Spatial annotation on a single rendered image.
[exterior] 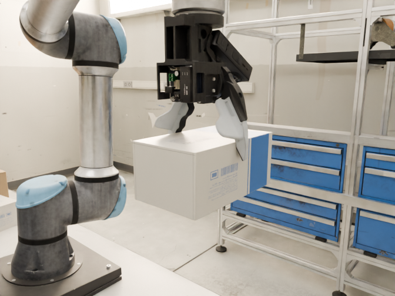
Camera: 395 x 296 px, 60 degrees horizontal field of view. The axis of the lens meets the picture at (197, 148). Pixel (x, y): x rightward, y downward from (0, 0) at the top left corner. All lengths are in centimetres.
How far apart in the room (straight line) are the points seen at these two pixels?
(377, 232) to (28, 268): 163
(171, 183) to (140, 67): 367
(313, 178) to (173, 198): 162
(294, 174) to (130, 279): 133
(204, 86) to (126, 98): 387
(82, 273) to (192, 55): 66
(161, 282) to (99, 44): 63
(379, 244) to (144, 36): 310
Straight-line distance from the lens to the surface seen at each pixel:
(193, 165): 42
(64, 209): 90
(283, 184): 208
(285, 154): 207
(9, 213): 139
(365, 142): 189
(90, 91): 90
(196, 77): 45
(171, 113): 54
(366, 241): 205
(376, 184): 194
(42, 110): 426
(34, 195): 89
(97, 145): 91
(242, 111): 49
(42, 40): 83
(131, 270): 102
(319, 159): 199
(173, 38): 47
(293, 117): 296
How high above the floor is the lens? 124
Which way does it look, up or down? 12 degrees down
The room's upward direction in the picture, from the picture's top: straight up
